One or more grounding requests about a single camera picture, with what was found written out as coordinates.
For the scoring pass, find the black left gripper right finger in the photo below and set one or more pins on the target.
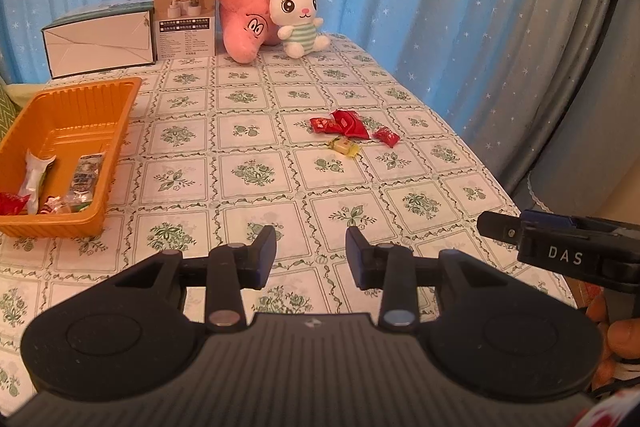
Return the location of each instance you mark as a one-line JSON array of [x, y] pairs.
[[388, 267]]

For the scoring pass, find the yellow candy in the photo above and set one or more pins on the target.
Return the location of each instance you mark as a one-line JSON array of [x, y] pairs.
[[344, 146]]

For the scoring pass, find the green floral tablecloth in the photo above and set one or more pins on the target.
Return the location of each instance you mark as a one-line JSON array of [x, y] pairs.
[[216, 150]]

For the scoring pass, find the red orange candy packet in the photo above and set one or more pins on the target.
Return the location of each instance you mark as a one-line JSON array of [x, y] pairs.
[[324, 125]]

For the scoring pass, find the tall humidifier product box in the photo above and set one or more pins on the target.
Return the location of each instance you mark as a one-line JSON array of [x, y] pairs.
[[184, 29]]

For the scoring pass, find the small red candy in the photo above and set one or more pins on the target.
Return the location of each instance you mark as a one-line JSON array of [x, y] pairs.
[[386, 136]]

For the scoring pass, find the green chevron cushion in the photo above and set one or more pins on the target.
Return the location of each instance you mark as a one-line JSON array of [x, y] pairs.
[[10, 106]]

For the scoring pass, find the pink star plush toy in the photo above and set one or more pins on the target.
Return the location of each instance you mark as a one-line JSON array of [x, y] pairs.
[[246, 26]]

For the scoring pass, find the white green snack packet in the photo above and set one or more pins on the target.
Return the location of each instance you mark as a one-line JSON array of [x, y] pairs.
[[36, 171]]

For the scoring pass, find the orange plastic tray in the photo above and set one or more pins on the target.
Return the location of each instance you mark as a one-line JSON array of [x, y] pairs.
[[66, 123]]

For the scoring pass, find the white flat cardboard box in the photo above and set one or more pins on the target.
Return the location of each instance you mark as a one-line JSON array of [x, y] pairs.
[[98, 37]]

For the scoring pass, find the white bunny plush toy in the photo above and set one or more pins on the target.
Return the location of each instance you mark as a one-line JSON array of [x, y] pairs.
[[298, 26]]

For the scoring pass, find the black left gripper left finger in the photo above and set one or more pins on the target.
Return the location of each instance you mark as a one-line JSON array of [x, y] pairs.
[[231, 268]]

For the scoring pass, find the red gold foil candy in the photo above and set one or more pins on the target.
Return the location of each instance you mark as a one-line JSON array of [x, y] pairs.
[[54, 204]]

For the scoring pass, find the person's right hand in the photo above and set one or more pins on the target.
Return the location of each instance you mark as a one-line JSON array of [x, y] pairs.
[[621, 341]]

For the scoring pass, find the grey lace curtain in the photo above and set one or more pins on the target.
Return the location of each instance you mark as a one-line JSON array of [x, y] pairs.
[[594, 153]]

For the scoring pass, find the large red snack packet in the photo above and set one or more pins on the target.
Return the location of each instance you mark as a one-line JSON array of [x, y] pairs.
[[12, 204]]

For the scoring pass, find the clear printed snack packet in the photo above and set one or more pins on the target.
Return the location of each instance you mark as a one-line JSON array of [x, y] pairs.
[[84, 179]]

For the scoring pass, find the red square snack packet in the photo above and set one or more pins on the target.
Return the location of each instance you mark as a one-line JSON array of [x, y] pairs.
[[351, 125]]

